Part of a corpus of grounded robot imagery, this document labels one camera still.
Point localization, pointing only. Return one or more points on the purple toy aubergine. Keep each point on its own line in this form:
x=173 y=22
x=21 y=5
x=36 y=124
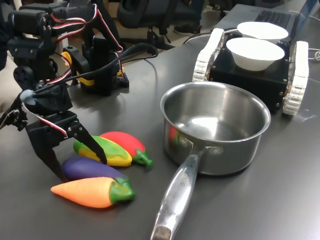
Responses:
x=85 y=168

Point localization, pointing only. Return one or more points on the yellow green toy corn cob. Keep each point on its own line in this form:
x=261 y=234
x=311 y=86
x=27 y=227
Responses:
x=117 y=155

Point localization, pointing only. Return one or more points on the red toy chilli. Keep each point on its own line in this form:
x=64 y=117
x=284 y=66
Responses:
x=125 y=141

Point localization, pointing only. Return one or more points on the orange toy carrot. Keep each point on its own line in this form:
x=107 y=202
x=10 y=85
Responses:
x=85 y=192

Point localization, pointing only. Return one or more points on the person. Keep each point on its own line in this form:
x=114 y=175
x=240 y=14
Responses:
x=3 y=37

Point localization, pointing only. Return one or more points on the black office chair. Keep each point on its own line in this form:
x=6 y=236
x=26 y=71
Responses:
x=140 y=12

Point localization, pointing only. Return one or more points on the person's leg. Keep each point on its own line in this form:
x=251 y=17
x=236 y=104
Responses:
x=197 y=12

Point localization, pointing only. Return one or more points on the black vehicle with white tracks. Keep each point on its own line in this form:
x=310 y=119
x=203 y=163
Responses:
x=250 y=80

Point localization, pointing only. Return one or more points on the white bowl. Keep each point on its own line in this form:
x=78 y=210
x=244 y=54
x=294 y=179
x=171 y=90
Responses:
x=262 y=31
x=255 y=56

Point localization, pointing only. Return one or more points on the grey laptop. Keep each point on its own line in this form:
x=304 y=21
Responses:
x=272 y=16

